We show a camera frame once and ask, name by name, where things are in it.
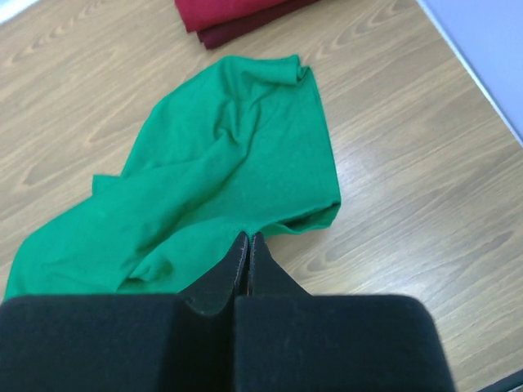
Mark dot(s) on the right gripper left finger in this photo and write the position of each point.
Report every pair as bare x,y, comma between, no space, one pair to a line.
211,293

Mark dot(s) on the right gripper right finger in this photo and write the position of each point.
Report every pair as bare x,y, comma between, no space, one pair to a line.
265,276

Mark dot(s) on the folded dark red t shirt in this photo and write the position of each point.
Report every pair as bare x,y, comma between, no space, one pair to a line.
223,33

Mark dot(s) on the green t shirt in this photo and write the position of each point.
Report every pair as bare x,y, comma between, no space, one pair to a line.
243,146

